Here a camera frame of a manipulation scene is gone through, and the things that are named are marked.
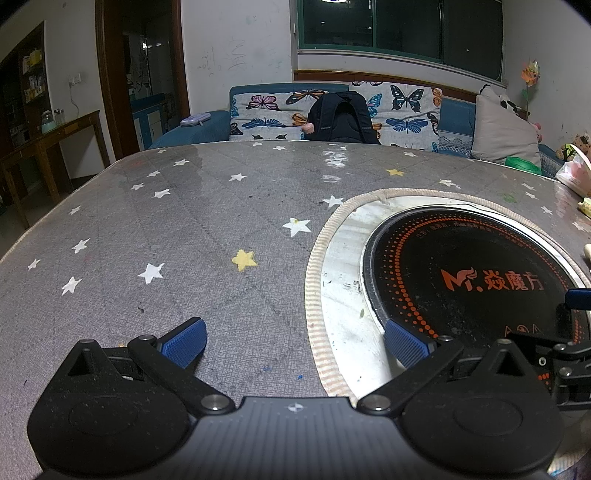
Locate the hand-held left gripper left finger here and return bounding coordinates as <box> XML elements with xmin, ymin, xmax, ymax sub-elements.
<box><xmin>62</xmin><ymin>318</ymin><xmax>235</xmax><ymax>415</ymax></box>

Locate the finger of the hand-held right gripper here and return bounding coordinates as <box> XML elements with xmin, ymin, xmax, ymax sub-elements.
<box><xmin>510</xmin><ymin>333</ymin><xmax>591</xmax><ymax>366</ymax></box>
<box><xmin>560</xmin><ymin>288</ymin><xmax>591</xmax><ymax>343</ymax></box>

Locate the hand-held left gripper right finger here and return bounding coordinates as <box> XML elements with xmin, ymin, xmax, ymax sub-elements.
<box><xmin>357</xmin><ymin>319</ymin><xmax>541</xmax><ymax>415</ymax></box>

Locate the black round induction cooker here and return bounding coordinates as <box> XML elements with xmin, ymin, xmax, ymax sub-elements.
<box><xmin>318</xmin><ymin>198</ymin><xmax>591</xmax><ymax>403</ymax></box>

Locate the white plastic bag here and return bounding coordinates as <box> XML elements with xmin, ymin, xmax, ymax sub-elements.
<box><xmin>554</xmin><ymin>152</ymin><xmax>591</xmax><ymax>195</ymax></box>

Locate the green plastic item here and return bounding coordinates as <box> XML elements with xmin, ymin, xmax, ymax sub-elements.
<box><xmin>505</xmin><ymin>156</ymin><xmax>542</xmax><ymax>174</ymax></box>

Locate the brown teddy bear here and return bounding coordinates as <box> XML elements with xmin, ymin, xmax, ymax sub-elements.
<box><xmin>555</xmin><ymin>132</ymin><xmax>591</xmax><ymax>161</ymax></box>

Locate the grey pillow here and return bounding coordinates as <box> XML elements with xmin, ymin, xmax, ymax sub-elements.
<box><xmin>470</xmin><ymin>88</ymin><xmax>542</xmax><ymax>166</ymax></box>

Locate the panda plush toy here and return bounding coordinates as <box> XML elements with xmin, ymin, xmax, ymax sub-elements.
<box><xmin>478</xmin><ymin>84</ymin><xmax>522</xmax><ymax>114</ymax></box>

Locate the blue sofa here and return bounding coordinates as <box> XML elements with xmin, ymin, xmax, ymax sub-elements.
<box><xmin>148</xmin><ymin>83</ymin><xmax>559</xmax><ymax>178</ymax></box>

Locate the black backpack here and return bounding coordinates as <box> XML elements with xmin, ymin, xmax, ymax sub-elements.
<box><xmin>302</xmin><ymin>91</ymin><xmax>380</xmax><ymax>145</ymax></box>

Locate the brown wooden side table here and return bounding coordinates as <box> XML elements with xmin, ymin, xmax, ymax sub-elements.
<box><xmin>0</xmin><ymin>110</ymin><xmax>112</xmax><ymax>217</ymax></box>

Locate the butterfly print sofa cover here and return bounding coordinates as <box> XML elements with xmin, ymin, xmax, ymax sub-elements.
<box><xmin>229</xmin><ymin>82</ymin><xmax>443</xmax><ymax>152</ymax></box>

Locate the dark window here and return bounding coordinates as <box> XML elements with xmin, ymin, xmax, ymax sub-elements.
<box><xmin>295</xmin><ymin>0</ymin><xmax>504</xmax><ymax>79</ymax></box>

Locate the brown wooden door frame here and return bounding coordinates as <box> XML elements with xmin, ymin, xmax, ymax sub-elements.
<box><xmin>95</xmin><ymin>0</ymin><xmax>191</xmax><ymax>160</ymax></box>

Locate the wall shelf with boxes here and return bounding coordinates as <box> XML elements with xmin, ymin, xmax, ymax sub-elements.
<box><xmin>0</xmin><ymin>21</ymin><xmax>49</xmax><ymax>149</ymax></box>

